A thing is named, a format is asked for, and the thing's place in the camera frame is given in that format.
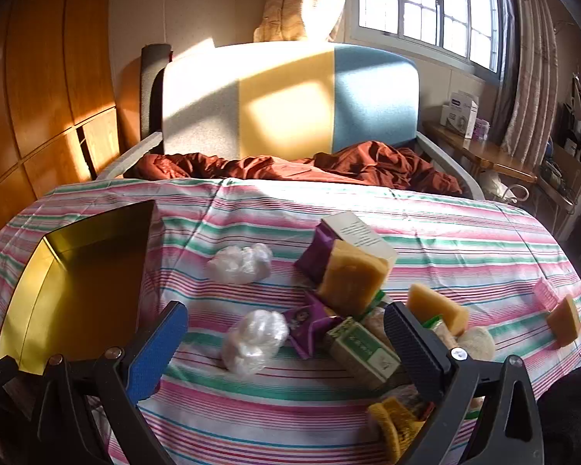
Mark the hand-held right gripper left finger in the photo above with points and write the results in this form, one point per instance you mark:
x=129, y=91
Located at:
x=150, y=358

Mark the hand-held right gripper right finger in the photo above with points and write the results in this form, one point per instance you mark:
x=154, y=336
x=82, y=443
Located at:
x=419, y=348

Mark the green snack packet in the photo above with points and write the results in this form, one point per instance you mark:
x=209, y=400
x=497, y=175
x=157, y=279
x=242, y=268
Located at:
x=440, y=332
x=375, y=312

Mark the yellow wedge sponge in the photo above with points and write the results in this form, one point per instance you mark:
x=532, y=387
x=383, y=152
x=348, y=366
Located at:
x=564, y=322
x=438, y=307

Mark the green box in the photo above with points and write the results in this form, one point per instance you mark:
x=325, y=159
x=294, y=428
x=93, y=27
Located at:
x=363, y=353

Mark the yellow knitted toy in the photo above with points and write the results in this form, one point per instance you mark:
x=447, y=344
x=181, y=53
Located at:
x=397, y=426

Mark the large yellow sponge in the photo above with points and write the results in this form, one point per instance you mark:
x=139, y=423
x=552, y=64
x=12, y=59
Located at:
x=351, y=276

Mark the gold tin box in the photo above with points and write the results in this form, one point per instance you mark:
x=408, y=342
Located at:
x=92, y=276

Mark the clear plastic bag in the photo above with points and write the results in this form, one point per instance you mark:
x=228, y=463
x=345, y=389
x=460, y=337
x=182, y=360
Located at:
x=254, y=341
x=239, y=264

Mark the purple packet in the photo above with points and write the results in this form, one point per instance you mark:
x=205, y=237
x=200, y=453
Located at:
x=317, y=254
x=310, y=324

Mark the grey carton box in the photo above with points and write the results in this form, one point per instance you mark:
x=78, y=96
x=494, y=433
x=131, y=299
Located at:
x=353, y=232

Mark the person's dark clothing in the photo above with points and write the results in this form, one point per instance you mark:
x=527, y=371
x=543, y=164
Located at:
x=569, y=411

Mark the striped bed sheet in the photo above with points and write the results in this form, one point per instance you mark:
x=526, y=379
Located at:
x=271, y=213

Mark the wooden desk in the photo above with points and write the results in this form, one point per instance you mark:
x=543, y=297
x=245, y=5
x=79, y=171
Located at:
x=494, y=155

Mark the brown blanket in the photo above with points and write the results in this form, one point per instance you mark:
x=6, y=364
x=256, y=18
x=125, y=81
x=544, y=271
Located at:
x=271, y=167

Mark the pink packet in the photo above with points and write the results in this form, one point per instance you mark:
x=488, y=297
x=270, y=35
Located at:
x=481, y=129

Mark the small white carton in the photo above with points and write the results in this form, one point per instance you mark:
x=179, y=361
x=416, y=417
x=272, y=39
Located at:
x=451, y=117

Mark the cluttered shelf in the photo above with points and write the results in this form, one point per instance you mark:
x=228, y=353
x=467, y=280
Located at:
x=571, y=164

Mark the tall white carton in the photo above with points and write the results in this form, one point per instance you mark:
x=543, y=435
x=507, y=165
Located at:
x=468, y=106

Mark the grey rolled mat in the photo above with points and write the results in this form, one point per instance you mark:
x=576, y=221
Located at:
x=150, y=87

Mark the white yellow blue headboard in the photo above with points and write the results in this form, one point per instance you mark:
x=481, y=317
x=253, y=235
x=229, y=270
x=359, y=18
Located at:
x=281, y=106

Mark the pale patterned curtain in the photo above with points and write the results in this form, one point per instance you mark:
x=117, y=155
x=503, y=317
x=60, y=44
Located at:
x=532, y=82

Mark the wooden wardrobe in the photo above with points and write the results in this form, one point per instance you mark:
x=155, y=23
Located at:
x=43, y=82

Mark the window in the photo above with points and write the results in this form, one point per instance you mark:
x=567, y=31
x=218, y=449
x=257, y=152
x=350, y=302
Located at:
x=416, y=0

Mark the yellow patterned curtain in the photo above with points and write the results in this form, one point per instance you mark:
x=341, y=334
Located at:
x=290, y=0

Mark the grey bed frame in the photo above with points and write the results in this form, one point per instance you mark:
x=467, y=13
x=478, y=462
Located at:
x=130, y=155

